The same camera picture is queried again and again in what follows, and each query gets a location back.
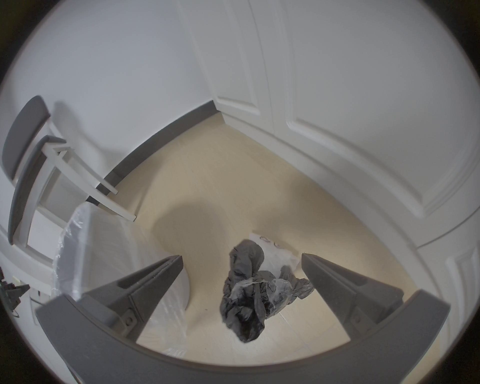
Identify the white printed wrapper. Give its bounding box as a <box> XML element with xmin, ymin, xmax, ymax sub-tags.
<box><xmin>249</xmin><ymin>232</ymin><xmax>301</xmax><ymax>285</ymax></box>

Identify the crumpled clear plastic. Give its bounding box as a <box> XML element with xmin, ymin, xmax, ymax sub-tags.
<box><xmin>230</xmin><ymin>277</ymin><xmax>294</xmax><ymax>316</ymax></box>

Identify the white wardrobe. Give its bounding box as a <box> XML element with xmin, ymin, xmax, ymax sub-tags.
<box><xmin>176</xmin><ymin>0</ymin><xmax>480</xmax><ymax>340</ymax></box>

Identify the clear plastic bag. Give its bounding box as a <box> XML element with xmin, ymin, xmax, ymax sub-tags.
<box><xmin>52</xmin><ymin>202</ymin><xmax>190</xmax><ymax>358</ymax></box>

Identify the white chair with grey cushion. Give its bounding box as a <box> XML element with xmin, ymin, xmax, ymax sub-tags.
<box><xmin>2</xmin><ymin>95</ymin><xmax>138</xmax><ymax>260</ymax></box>

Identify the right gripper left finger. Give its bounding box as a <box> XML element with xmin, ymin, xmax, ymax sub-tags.
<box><xmin>80</xmin><ymin>255</ymin><xmax>184</xmax><ymax>340</ymax></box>

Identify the crumpled black plastic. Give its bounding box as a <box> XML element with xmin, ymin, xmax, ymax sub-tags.
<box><xmin>219</xmin><ymin>240</ymin><xmax>316</xmax><ymax>343</ymax></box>

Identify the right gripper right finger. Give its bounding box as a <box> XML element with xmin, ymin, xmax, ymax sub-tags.
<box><xmin>301</xmin><ymin>253</ymin><xmax>406</xmax><ymax>342</ymax></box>

